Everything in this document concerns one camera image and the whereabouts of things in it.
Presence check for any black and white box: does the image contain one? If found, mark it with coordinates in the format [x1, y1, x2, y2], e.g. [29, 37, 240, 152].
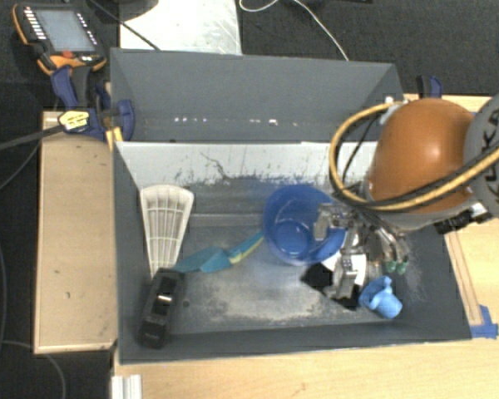
[300, 250, 372, 312]

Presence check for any black cylinder on white bracket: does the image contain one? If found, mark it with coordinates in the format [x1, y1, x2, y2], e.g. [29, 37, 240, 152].
[433, 203, 492, 235]

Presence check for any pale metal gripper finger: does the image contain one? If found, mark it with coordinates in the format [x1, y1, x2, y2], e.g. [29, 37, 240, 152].
[314, 204, 338, 242]
[324, 254, 359, 300]

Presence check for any teal and yellow spatula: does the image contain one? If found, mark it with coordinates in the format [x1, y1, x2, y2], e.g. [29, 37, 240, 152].
[172, 230, 266, 274]

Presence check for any black tape dispenser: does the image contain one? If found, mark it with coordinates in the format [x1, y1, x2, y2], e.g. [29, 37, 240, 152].
[137, 267, 187, 350]

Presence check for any blue plastic cup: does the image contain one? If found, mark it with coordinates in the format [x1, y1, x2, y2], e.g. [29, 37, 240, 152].
[262, 185, 347, 266]

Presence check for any grey metal bin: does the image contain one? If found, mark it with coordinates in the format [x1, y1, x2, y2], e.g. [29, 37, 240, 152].
[109, 47, 473, 366]

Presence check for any pale wood board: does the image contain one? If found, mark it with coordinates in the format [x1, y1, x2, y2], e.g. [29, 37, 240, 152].
[33, 111, 119, 355]

